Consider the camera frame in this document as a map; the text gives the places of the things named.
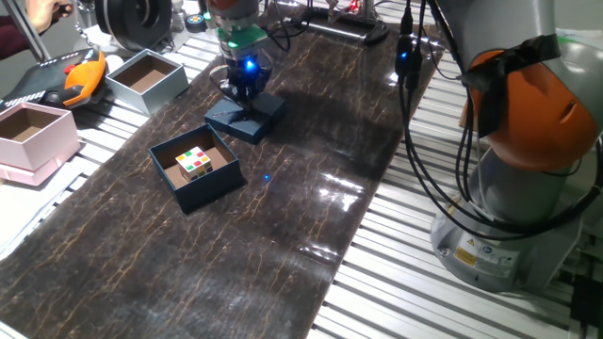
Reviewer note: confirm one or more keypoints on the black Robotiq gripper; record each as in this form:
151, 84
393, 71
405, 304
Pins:
247, 77

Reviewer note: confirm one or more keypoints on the navy box lid with ribbon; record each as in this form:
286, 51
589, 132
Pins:
268, 115

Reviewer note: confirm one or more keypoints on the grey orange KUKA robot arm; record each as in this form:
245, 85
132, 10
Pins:
518, 198

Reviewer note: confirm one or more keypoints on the forearm in dark red sleeve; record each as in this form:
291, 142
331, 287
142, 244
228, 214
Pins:
11, 40

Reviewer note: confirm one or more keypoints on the silver open gift box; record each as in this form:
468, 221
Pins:
160, 96

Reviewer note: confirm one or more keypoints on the navy open gift box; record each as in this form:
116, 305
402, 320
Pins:
207, 190

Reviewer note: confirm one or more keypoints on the pink open gift box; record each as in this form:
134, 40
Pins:
40, 150

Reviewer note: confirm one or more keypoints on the pink box lid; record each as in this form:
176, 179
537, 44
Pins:
28, 177

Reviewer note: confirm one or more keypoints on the person's bare hand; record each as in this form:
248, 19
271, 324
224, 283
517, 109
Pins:
44, 14

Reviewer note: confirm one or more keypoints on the white Rubik's cube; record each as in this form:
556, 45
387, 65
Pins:
193, 165

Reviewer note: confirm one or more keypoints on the small round black tin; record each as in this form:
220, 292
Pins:
195, 22

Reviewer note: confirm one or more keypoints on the black filament spool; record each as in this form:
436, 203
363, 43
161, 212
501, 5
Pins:
136, 21

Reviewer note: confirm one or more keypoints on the white round ball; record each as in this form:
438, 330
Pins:
114, 63

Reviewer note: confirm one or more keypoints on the black clamp stand base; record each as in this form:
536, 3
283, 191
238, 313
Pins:
377, 33

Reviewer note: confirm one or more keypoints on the dark marble pattern mat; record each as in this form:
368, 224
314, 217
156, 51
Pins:
235, 254

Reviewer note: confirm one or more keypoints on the thin silver tripod leg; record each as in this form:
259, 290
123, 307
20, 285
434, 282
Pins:
80, 23

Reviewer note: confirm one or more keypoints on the black orange teach pendant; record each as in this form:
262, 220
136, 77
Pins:
52, 77

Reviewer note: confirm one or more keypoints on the thick silver tripod leg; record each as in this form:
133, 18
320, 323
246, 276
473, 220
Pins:
28, 30

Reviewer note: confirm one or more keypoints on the white paper sheets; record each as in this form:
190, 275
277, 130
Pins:
23, 212

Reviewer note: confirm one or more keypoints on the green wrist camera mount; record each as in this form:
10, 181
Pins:
245, 40

